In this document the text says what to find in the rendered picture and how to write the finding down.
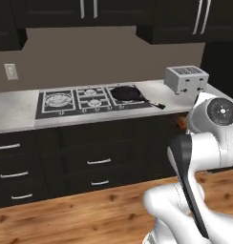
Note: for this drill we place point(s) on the white wall outlet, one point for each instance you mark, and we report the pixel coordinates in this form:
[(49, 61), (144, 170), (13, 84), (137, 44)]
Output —
[(10, 71)]

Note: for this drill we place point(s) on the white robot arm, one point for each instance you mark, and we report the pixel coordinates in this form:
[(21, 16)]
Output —
[(210, 149)]

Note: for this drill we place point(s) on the silver toaster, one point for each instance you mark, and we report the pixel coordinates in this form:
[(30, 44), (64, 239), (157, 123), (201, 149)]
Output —
[(182, 77)]

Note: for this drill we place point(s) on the dark tall cupboard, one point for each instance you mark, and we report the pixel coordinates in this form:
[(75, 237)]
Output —
[(222, 70)]

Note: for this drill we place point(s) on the black frying pan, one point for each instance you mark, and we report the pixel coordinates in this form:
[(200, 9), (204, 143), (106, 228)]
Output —
[(126, 94)]

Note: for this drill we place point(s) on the black gas hob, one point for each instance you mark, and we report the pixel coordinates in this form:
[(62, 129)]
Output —
[(74, 109)]

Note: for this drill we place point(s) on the dark upper cupboard door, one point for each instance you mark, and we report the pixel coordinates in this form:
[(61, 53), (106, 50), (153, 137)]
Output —
[(48, 12), (121, 11), (7, 38), (169, 22), (223, 19)]

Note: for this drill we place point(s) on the dark drawer front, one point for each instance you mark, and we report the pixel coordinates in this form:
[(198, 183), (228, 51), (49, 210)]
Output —
[(16, 165), (105, 176), (13, 138), (102, 152), (21, 189)]

